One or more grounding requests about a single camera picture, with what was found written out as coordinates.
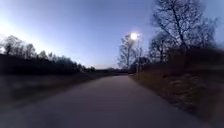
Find bare trees beside path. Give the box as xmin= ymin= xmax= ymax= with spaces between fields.
xmin=116 ymin=0 xmax=224 ymax=73

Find grey paved path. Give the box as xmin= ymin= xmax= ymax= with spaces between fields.
xmin=0 ymin=74 xmax=214 ymax=128

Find dim grass verge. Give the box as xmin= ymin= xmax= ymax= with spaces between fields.
xmin=0 ymin=71 xmax=116 ymax=113

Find row of distant trees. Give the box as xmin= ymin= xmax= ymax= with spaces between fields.
xmin=0 ymin=34 xmax=98 ymax=75

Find grass verge with dry leaves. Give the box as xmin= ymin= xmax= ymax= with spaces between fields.
xmin=128 ymin=68 xmax=224 ymax=124

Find street lamp pole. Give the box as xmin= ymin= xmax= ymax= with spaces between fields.
xmin=129 ymin=31 xmax=142 ymax=75

